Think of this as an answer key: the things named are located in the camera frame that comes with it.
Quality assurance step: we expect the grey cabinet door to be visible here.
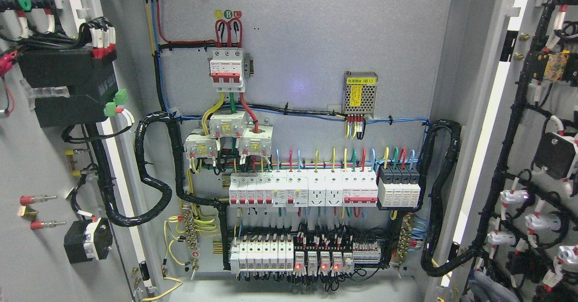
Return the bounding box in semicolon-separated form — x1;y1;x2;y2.
419;0;577;302
0;0;165;302

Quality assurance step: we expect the white current transformers group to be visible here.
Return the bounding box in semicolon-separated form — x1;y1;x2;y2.
185;111;273;160

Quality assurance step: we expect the white socket and breaker row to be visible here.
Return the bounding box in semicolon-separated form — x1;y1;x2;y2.
228;170;378;209

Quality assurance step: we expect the perforated metal power supply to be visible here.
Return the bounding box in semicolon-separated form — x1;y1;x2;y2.
341;71;378;115

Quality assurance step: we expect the red white main breaker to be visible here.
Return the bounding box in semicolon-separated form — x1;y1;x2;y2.
209;47;254;93

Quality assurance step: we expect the black surge protector block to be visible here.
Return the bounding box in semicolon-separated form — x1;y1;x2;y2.
378;165;423;212

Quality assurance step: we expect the lower relay terminal row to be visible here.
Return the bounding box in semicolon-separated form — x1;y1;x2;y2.
229;226;382;279

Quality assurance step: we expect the brass ground terminal bar left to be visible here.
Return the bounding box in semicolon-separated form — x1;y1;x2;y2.
180;201;200;275

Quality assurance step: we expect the brass terminal bar right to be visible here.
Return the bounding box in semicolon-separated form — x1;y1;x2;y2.
396;212;413;266

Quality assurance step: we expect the black digital power meter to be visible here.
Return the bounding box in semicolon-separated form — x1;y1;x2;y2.
19;46;118;128

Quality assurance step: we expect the black corrugated cable conduit left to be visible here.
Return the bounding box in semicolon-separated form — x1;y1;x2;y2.
86;112;231;271

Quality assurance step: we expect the black corrugated cable conduit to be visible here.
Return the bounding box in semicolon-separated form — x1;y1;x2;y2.
86;112;231;271
420;120;463;278

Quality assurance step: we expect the black corrugated cable conduit right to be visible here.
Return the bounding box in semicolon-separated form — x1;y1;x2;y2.
420;120;463;278

